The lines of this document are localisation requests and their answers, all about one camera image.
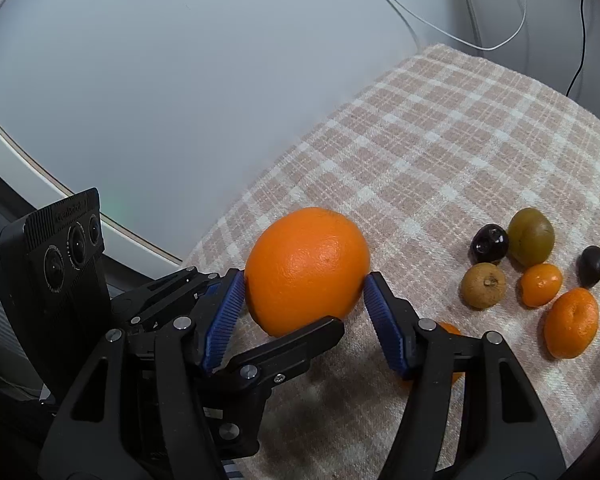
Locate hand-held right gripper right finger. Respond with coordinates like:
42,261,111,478
363,271,567,480

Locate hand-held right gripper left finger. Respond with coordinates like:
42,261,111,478
39,269,246,480

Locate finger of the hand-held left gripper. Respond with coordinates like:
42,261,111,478
215,316,346,397
111,266,222,333

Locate large orange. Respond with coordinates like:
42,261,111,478
244,206,372,338

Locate brown longan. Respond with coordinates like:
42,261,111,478
461,261,507,310

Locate shiny dark plum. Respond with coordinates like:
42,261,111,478
469,224,510,264

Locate small mandarin orange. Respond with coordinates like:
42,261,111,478
517,263,564,308

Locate white furniture board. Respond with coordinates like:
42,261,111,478
0,102,183,267

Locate beige plaid cloth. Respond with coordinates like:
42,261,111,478
180,42,600,480

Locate green plum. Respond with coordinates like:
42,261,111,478
506,207,556,267

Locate white cable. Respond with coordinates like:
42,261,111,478
352,0,528,52

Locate black cable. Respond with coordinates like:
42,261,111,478
565,0,588,97

